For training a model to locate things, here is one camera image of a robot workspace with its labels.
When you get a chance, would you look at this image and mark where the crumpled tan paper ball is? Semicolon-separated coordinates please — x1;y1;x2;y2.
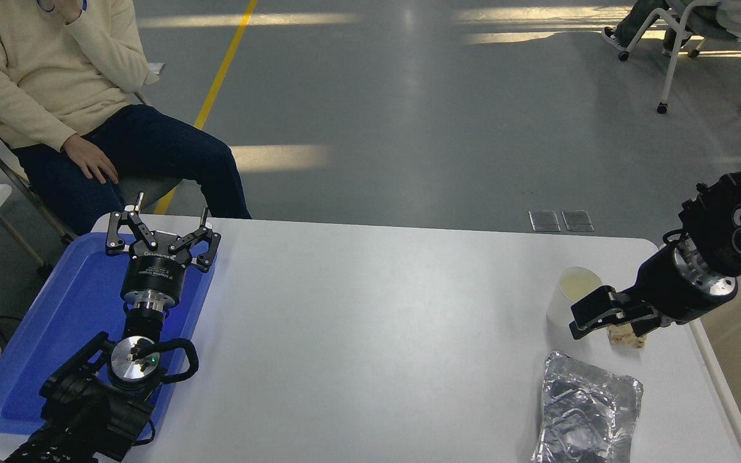
607;322;648;349

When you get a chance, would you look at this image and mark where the white paper cup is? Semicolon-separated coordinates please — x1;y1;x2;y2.
546;266;604;325

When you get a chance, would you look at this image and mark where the crumpled silver foil tray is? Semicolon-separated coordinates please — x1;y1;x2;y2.
531;349;644;463

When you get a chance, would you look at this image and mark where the person's right hand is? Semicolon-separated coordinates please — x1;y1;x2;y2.
62;133;119;184

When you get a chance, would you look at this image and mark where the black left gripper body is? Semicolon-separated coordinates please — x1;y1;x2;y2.
120;230;192;298

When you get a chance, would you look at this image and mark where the metal floor plate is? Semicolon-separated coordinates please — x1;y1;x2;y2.
529;210;561;232
562;210;595;232

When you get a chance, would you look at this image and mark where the person's left hand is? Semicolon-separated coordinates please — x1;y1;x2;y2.
48;0;85;24

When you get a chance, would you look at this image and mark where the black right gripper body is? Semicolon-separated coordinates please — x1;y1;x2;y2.
633;248;735;325

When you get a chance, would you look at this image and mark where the grey folding chair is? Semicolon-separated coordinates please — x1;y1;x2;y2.
0;71;185;248

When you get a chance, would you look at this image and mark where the white wheeled chair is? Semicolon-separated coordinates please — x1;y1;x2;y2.
618;0;741;115

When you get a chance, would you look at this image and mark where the blue plastic tray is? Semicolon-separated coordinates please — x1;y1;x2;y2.
0;231;217;437

